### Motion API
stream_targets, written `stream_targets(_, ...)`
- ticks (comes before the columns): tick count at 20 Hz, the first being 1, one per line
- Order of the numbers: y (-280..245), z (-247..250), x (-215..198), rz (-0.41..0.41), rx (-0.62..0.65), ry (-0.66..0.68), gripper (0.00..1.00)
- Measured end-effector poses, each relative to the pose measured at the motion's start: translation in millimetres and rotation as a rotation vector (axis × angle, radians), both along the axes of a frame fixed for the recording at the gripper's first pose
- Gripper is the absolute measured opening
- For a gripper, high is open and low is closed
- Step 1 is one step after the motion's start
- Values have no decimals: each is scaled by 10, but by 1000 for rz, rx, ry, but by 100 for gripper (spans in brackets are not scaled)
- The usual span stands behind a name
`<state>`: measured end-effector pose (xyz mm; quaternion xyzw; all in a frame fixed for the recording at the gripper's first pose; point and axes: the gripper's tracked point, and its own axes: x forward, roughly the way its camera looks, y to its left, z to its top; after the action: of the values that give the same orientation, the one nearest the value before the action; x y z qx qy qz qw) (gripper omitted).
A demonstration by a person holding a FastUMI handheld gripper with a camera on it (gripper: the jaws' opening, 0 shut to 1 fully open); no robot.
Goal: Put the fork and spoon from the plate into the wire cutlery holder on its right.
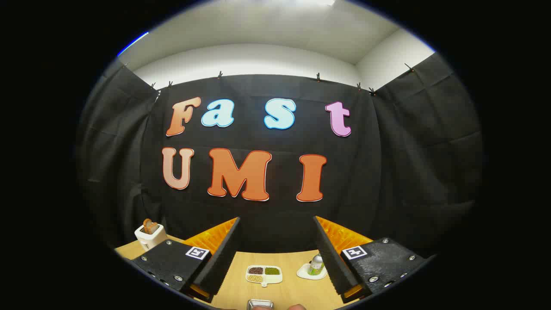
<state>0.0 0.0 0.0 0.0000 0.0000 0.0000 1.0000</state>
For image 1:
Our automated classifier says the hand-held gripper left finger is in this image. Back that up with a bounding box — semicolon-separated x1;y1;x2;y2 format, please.
131;217;241;303

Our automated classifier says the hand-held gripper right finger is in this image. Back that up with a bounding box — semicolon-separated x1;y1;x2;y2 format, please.
313;215;431;304

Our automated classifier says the silver bottle with green label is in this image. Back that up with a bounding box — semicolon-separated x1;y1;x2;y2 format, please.
308;254;325;276

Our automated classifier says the small white dish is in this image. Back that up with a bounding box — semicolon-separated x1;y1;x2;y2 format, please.
296;263;328;281

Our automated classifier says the white divided dish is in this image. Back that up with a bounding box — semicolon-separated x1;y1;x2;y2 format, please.
245;265;283;288

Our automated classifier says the white toaster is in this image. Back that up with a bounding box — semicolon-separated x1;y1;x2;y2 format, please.
134;223;168;251

